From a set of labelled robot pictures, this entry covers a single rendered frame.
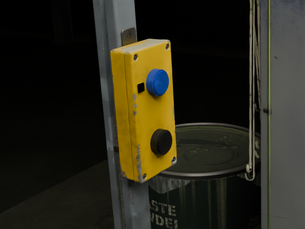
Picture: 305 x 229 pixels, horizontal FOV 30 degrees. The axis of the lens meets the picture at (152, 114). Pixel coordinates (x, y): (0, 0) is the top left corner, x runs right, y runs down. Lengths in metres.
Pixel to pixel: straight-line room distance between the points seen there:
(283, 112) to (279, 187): 0.21
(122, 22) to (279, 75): 0.53
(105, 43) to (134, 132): 0.18
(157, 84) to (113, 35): 0.12
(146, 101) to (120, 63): 0.09
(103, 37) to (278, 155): 0.65
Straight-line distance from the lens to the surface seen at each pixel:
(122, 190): 1.19
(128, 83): 1.04
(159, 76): 1.06
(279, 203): 1.60
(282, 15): 1.44
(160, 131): 1.09
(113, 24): 1.07
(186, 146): 2.42
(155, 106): 1.09
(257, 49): 1.57
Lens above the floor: 1.76
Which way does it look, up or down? 18 degrees down
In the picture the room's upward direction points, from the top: 4 degrees counter-clockwise
